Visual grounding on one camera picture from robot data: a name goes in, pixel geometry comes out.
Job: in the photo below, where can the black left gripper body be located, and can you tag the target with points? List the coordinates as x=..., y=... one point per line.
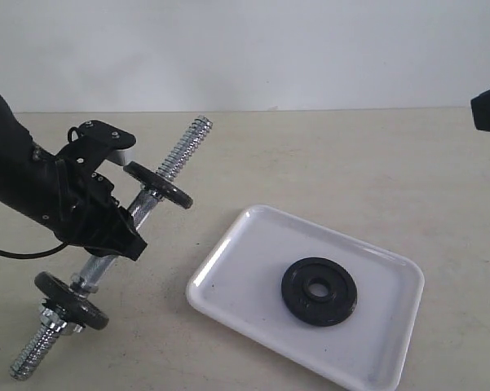
x=89, y=217

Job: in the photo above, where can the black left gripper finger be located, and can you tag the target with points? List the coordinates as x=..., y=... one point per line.
x=122, y=238

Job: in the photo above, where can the black weight plate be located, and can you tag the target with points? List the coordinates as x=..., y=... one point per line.
x=61, y=299
x=319, y=292
x=158, y=185

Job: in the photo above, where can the chrome star collar nut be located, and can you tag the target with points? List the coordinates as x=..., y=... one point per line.
x=57, y=319

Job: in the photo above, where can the chrome threaded dumbbell bar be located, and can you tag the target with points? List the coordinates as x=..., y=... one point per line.
x=86, y=281

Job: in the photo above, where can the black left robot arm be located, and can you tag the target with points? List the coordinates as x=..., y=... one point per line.
x=27, y=174

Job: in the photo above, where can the white rectangular plastic tray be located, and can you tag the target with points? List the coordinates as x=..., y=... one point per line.
x=238, y=285

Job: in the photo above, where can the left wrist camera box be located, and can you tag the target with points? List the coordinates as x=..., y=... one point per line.
x=94, y=141

